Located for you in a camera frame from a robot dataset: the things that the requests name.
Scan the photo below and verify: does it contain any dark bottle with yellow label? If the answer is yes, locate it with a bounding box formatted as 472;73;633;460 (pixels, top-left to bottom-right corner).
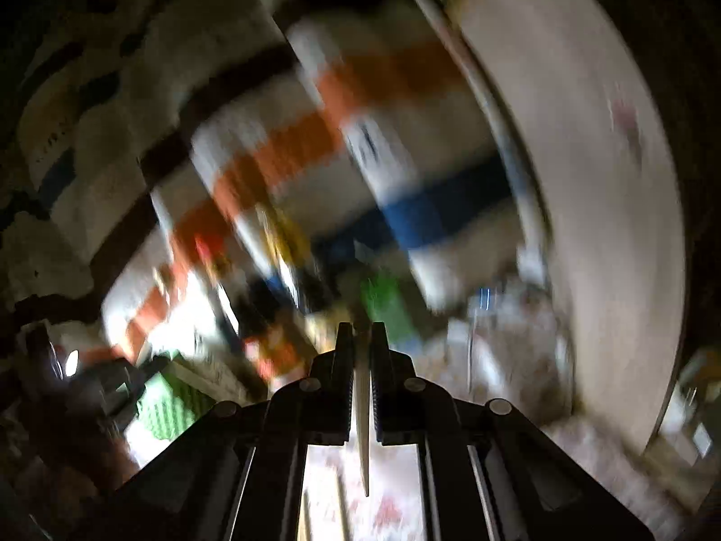
262;220;339;322

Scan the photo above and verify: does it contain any strawberry printed tablecloth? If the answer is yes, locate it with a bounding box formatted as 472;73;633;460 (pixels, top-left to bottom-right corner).
298;414;696;541

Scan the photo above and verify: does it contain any green carton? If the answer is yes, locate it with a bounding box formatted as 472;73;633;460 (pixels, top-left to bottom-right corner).
359;273;420;347

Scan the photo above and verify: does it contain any dark bottle with red cap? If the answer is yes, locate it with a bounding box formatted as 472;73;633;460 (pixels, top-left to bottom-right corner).
192;231;308;381

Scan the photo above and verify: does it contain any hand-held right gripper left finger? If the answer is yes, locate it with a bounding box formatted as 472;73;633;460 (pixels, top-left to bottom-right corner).
73;321;356;541

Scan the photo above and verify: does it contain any green checkered board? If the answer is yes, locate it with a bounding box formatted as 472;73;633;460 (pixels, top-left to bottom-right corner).
132;369;218;443

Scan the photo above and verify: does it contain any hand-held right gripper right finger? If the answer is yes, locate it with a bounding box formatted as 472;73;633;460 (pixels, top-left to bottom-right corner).
370;321;655;541

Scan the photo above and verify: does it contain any striped cloth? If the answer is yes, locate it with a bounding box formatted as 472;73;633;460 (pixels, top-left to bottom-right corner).
17;0;542;362

